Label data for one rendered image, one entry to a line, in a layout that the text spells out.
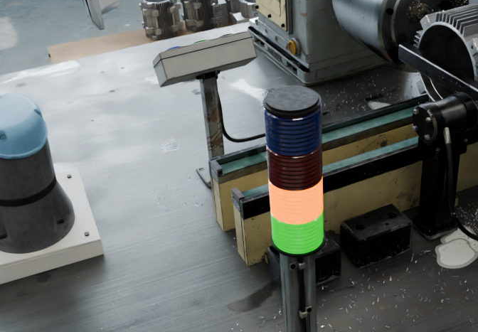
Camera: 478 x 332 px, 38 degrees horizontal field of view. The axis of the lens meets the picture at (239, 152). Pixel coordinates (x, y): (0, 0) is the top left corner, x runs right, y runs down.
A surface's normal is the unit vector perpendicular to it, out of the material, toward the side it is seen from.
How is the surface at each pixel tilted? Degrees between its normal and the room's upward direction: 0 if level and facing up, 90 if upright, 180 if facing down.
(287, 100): 0
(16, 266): 90
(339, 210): 90
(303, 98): 0
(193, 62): 56
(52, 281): 0
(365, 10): 81
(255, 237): 90
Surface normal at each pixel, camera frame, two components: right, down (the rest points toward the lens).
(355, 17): -0.91, 0.30
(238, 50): 0.29, -0.09
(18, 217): 0.15, 0.29
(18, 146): 0.56, 0.43
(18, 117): 0.09, -0.77
